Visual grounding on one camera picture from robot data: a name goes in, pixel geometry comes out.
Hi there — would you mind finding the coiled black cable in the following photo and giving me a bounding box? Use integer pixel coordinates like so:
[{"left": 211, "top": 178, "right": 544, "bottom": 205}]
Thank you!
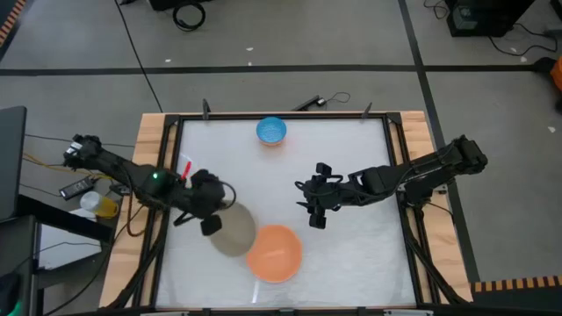
[{"left": 171, "top": 1, "right": 207, "bottom": 32}]

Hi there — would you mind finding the black aluminium table frame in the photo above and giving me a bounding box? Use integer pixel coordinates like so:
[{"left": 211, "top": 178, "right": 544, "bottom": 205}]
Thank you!
[{"left": 114, "top": 111, "right": 473, "bottom": 311}]

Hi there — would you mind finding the black bar device with cable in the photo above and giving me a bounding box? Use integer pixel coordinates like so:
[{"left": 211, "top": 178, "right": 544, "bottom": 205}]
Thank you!
[{"left": 291, "top": 90, "right": 352, "bottom": 112}]

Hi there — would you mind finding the black power adapter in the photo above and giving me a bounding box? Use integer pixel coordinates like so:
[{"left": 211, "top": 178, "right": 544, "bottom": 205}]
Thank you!
[{"left": 58, "top": 176, "right": 98, "bottom": 201}]

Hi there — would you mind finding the long black floor cable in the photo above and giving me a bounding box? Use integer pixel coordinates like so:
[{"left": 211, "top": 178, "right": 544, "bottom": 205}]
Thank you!
[{"left": 112, "top": 0, "right": 164, "bottom": 113}]

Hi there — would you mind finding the black laptop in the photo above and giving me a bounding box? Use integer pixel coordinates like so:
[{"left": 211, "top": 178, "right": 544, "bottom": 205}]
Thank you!
[{"left": 0, "top": 104, "right": 28, "bottom": 223}]

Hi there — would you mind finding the orange plate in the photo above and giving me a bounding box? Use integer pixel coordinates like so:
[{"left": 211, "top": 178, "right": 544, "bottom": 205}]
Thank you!
[{"left": 246, "top": 224, "right": 304, "bottom": 284}]

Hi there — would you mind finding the blue bowl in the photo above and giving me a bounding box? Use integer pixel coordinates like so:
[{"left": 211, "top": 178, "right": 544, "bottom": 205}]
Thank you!
[{"left": 256, "top": 116, "right": 288, "bottom": 147}]

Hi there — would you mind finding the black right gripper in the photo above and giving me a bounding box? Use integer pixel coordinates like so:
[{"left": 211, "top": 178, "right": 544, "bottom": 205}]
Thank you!
[{"left": 294, "top": 174, "right": 353, "bottom": 230}]

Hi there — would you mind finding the orange object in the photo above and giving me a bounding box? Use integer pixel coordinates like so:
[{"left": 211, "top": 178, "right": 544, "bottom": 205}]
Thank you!
[{"left": 549, "top": 56, "right": 562, "bottom": 92}]

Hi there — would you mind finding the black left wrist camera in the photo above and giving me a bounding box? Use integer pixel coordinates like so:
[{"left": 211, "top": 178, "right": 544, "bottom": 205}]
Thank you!
[{"left": 200, "top": 214, "right": 223, "bottom": 237}]

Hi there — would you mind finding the black side desk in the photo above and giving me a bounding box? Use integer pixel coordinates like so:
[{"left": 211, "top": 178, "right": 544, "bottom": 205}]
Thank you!
[{"left": 0, "top": 193, "right": 114, "bottom": 316}]

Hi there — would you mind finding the black equipment box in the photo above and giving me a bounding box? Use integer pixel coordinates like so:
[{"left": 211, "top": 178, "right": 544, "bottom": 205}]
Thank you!
[{"left": 445, "top": 0, "right": 537, "bottom": 39}]

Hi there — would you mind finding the wooden table board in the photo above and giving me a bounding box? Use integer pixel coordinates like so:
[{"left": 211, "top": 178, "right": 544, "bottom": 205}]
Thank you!
[{"left": 99, "top": 110, "right": 475, "bottom": 309}]

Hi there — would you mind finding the clear bottle with yellow liquid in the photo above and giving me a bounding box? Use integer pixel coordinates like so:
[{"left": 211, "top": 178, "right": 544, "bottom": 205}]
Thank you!
[{"left": 79, "top": 190, "right": 120, "bottom": 219}]

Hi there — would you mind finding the orange black hazard strip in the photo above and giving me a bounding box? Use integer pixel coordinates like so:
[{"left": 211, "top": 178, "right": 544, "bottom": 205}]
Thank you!
[
  {"left": 470, "top": 274, "right": 562, "bottom": 294},
  {"left": 0, "top": 0, "right": 28, "bottom": 48}
]

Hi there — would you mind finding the yellow cable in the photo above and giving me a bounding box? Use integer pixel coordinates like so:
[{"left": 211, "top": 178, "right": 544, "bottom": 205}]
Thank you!
[{"left": 21, "top": 151, "right": 116, "bottom": 182}]

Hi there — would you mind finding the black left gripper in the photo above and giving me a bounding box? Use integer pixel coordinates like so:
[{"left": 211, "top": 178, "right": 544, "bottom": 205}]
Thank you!
[{"left": 173, "top": 169, "right": 227, "bottom": 227}]

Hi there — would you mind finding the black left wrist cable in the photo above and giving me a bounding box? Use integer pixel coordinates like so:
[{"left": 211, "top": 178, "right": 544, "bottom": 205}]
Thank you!
[{"left": 218, "top": 180, "right": 238, "bottom": 208}]

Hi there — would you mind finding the beige plate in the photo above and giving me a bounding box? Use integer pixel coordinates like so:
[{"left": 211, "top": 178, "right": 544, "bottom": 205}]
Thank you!
[{"left": 209, "top": 200, "right": 258, "bottom": 258}]

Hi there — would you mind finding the black cable by box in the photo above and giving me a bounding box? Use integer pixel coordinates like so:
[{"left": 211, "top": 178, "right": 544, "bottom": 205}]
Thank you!
[{"left": 486, "top": 21, "right": 559, "bottom": 58}]

